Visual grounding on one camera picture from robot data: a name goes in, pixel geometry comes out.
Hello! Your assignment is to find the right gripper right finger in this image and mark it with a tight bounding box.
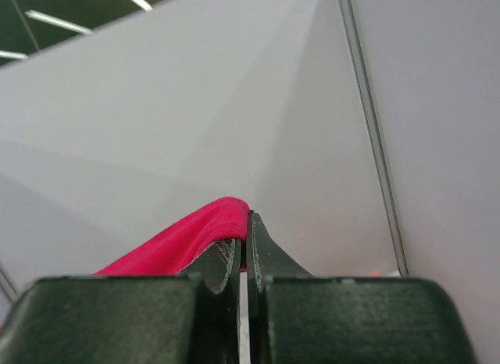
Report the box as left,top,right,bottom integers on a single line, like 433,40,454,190
247,210,312,363

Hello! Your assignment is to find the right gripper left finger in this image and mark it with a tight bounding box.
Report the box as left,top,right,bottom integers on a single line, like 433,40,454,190
183,239,239,363

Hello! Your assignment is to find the red t-shirt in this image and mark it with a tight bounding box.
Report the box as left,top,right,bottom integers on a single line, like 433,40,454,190
97,197,250,276

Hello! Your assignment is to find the right aluminium frame post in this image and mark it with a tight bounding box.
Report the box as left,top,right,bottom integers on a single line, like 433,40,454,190
338,0,409,277

